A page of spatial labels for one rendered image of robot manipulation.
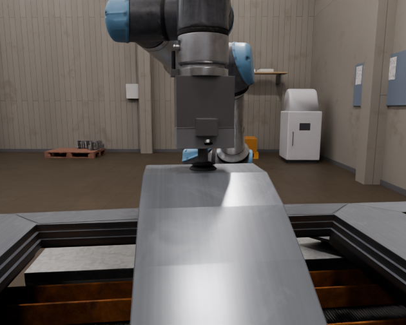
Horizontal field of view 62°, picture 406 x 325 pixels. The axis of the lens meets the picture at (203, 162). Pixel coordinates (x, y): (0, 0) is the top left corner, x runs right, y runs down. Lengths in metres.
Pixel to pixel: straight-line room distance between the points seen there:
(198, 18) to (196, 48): 0.04
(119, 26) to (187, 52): 0.18
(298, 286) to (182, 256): 0.12
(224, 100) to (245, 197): 0.14
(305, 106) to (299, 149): 0.88
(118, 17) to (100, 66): 8.41
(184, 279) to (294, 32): 8.77
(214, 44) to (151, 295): 0.33
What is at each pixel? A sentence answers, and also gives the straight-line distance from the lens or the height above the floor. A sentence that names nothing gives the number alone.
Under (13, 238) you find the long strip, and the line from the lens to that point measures 0.80.
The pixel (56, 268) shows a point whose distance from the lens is 1.07.
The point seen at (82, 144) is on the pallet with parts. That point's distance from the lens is 8.69.
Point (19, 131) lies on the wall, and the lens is 9.87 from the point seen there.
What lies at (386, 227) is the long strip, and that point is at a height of 0.86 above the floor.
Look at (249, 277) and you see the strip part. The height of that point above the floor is 0.95.
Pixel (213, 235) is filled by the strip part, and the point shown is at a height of 0.98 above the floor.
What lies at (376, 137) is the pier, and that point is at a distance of 5.49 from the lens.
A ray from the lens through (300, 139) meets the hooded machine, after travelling 7.09.
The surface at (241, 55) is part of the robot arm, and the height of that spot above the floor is 1.26.
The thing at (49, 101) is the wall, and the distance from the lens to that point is 9.47.
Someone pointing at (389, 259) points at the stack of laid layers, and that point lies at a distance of 0.73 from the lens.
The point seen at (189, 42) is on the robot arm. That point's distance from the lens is 0.49.
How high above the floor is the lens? 1.12
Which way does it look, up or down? 9 degrees down
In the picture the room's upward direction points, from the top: straight up
